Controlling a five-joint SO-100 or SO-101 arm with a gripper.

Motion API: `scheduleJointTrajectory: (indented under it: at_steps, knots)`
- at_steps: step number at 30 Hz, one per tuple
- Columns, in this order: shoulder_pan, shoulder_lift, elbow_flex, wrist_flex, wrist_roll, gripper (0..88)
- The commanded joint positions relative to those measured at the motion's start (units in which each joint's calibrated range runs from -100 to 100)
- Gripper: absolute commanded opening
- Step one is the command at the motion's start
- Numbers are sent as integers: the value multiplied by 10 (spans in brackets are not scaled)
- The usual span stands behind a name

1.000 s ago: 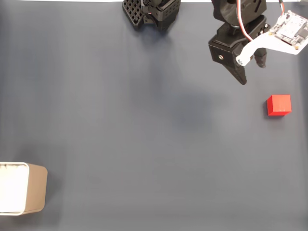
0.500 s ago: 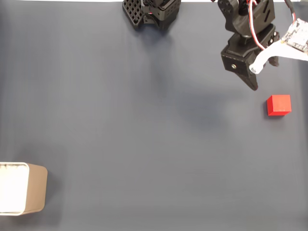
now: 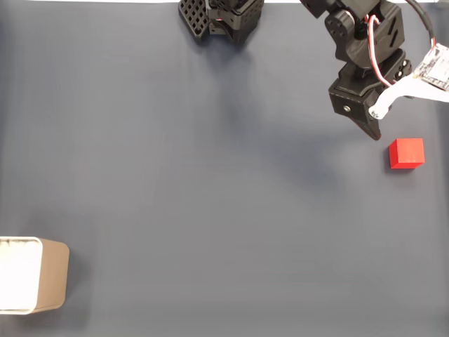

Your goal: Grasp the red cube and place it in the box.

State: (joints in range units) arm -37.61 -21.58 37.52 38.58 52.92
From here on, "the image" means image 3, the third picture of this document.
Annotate red cube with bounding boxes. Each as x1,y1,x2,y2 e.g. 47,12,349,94
388,138,426,170

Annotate camera board on white mount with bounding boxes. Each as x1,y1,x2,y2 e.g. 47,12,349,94
368,44,449,119

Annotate beige box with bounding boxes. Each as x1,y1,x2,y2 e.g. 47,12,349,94
0,237,70,317

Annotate white and red servo wire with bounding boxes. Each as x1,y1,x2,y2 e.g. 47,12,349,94
366,14,394,87

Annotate white paper padding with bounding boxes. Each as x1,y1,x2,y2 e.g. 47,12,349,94
0,239,40,312

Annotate black camera cable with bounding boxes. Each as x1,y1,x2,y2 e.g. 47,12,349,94
405,0,438,47

